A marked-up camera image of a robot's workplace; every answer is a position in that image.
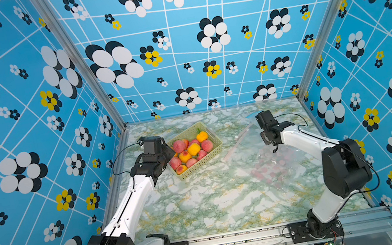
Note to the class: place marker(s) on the yellow orange peach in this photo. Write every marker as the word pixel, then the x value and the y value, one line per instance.
pixel 194 149

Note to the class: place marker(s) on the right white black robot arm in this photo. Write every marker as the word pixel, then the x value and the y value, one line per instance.
pixel 345 169

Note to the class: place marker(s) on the yellow peach with leaf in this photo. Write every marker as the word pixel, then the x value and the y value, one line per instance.
pixel 202 136

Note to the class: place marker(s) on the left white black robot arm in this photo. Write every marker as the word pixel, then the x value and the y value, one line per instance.
pixel 121 229

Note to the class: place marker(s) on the yellow red blush peach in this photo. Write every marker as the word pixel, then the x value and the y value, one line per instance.
pixel 184 156

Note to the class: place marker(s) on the pale green plastic basket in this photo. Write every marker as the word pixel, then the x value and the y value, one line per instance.
pixel 196 162

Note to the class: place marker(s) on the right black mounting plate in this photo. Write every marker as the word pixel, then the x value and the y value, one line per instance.
pixel 307 231

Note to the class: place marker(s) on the pink peach right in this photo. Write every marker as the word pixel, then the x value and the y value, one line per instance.
pixel 207 145

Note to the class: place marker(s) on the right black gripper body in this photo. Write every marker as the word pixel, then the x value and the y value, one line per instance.
pixel 263 138

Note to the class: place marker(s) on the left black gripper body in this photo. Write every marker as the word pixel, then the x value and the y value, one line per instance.
pixel 167 153

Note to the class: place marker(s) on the clear zip-top bag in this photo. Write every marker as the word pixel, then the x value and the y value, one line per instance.
pixel 274 167

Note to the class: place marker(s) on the pink red peach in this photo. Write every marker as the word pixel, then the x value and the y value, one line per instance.
pixel 179 146

